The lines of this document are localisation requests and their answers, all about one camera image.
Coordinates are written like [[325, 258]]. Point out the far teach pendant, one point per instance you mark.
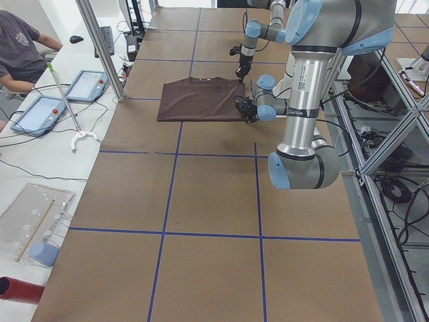
[[87, 87]]

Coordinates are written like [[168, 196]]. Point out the blue tape line crosswise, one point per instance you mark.
[[188, 234]]

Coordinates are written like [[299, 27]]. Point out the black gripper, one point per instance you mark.
[[251, 113], [245, 61]]

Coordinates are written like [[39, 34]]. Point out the teach pendant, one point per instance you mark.
[[87, 87], [40, 117]]

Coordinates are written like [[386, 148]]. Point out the black computer mouse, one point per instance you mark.
[[74, 39]]

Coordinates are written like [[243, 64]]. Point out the blue plastic cup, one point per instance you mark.
[[44, 253]]

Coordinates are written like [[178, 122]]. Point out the dark brown t-shirt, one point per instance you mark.
[[200, 99]]

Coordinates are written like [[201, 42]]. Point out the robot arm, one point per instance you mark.
[[315, 31], [274, 31]]

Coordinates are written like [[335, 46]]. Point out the aluminium frame cage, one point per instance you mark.
[[382, 101]]

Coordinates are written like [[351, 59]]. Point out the red cylinder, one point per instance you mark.
[[20, 291]]

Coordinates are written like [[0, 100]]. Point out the seated person grey shirt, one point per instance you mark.
[[21, 63]]

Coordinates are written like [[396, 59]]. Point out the wooden stick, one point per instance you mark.
[[34, 231]]

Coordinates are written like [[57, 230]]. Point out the clear plastic bag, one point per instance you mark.
[[23, 213]]

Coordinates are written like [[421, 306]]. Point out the aluminium frame post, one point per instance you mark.
[[93, 29]]

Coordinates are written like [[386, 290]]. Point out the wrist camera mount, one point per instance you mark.
[[235, 50]]

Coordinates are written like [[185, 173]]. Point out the near teach pendant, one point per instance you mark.
[[40, 117]]

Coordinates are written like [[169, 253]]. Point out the black keyboard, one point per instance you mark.
[[107, 36]]

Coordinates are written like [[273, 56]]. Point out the reacher grabber stick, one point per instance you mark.
[[80, 133]]

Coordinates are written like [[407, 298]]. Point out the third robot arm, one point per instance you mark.
[[419, 63]]

